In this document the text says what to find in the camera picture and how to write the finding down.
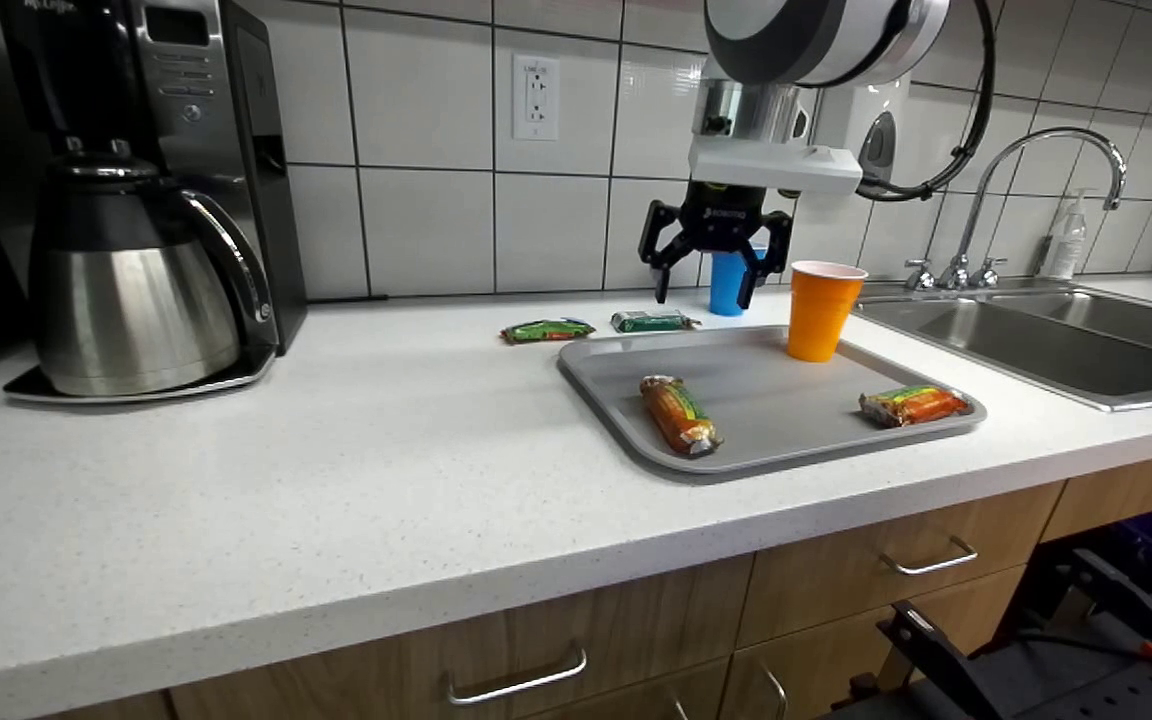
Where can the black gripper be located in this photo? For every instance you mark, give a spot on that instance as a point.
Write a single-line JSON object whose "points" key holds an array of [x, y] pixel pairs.
{"points": [[724, 218]]}

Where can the dark teal candy bar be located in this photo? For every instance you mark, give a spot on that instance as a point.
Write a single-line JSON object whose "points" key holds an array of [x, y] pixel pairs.
{"points": [[652, 320]]}

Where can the orange yellow candy bar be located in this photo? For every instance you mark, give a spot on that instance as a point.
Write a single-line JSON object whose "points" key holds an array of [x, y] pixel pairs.
{"points": [[678, 414]]}

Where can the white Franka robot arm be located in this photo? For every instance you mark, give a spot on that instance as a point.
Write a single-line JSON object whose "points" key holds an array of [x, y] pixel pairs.
{"points": [[802, 35]]}

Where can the gray plastic tray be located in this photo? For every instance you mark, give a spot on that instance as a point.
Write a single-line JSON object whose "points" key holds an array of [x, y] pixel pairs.
{"points": [[788, 402]]}

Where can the orange green candy bar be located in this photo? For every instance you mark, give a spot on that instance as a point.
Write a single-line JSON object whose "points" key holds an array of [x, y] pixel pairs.
{"points": [[916, 407]]}

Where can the blue plastic cup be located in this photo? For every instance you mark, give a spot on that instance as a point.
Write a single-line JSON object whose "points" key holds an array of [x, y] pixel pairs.
{"points": [[731, 286]]}

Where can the orange plastic cup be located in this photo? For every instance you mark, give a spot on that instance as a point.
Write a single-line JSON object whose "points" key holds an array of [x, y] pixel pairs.
{"points": [[823, 312]]}

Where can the chrome sink faucet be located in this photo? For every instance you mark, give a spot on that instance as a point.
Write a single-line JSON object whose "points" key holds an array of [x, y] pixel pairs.
{"points": [[988, 185]]}

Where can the clear soap bottle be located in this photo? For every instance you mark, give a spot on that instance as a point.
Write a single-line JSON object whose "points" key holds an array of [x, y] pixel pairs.
{"points": [[1063, 244]]}

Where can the wooden counter cabinet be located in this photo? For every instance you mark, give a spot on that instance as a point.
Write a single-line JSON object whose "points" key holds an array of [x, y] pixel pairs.
{"points": [[843, 572]]}

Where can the stainless steel sink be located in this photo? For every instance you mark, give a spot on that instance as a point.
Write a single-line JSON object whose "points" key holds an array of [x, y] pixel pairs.
{"points": [[1068, 347]]}

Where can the black coffee maker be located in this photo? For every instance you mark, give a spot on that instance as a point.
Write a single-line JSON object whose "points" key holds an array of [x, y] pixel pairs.
{"points": [[223, 104]]}

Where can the steel coffee carafe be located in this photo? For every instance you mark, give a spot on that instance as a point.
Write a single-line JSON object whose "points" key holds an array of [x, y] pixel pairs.
{"points": [[129, 302]]}

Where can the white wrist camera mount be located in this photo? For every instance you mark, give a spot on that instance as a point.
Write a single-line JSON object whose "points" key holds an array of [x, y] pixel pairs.
{"points": [[779, 165]]}

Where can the white wall soap dispenser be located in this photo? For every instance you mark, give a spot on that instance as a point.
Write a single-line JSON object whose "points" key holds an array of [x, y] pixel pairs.
{"points": [[877, 142]]}

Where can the white wall power outlet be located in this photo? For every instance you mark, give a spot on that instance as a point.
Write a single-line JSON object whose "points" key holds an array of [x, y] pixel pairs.
{"points": [[538, 99]]}

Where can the black robot cart frame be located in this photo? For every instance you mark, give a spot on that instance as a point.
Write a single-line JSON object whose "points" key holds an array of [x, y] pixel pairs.
{"points": [[988, 682]]}

